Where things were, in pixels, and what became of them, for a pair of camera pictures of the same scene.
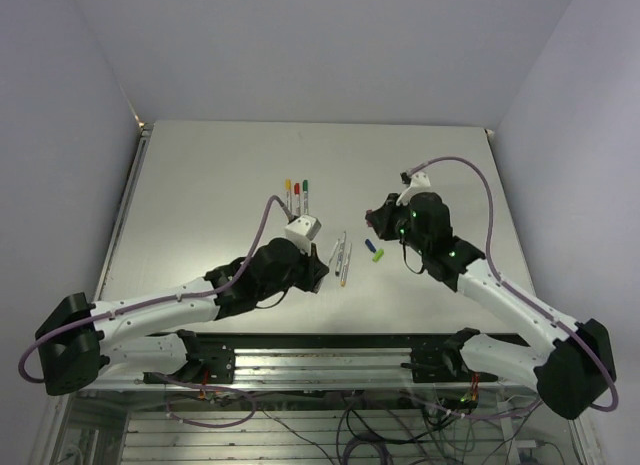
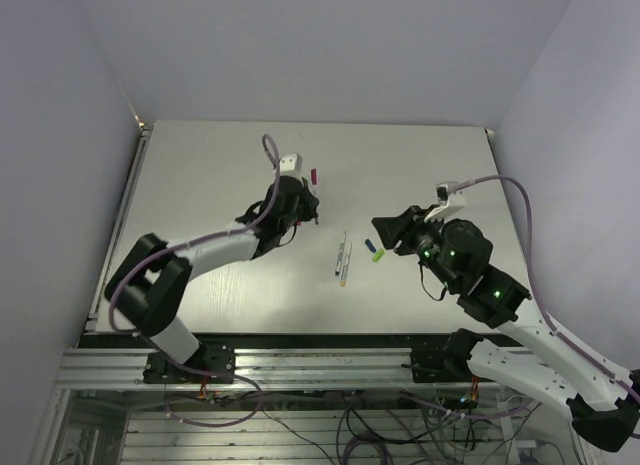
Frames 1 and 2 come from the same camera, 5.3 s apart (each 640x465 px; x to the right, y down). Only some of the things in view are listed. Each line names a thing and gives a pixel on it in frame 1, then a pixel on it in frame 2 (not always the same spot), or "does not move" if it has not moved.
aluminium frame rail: x=314 y=370 does not move
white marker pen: x=340 y=257 does not move
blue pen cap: x=370 y=245 does not move
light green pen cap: x=379 y=253 does not move
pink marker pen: x=333 y=252 → x=314 y=180
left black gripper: x=314 y=269 → x=311 y=201
